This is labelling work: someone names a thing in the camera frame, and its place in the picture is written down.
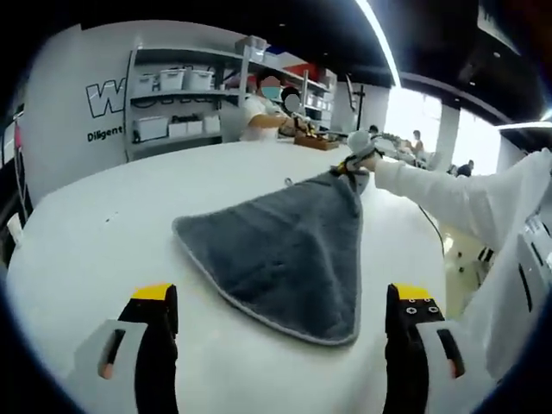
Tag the ceiling light strip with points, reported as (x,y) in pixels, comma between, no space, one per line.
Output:
(381,39)

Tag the grey towel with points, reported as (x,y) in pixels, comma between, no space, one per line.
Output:
(284,254)

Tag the white chest device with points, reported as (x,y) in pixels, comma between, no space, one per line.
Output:
(537,263)

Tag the pink cloth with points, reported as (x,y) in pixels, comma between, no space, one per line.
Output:
(18,136)

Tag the black stand pole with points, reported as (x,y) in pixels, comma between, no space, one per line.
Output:
(360,108)

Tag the translucent storage box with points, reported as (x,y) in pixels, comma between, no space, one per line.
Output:
(251,47)

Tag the wooden tray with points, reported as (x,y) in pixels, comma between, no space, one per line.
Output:
(317,143)

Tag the white sleeved arm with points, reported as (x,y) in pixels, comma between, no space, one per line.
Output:
(496,310)

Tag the grey metal shelf rack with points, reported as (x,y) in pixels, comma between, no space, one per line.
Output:
(233,64)

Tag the group of white storage bins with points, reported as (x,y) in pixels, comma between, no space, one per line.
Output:
(172,79)

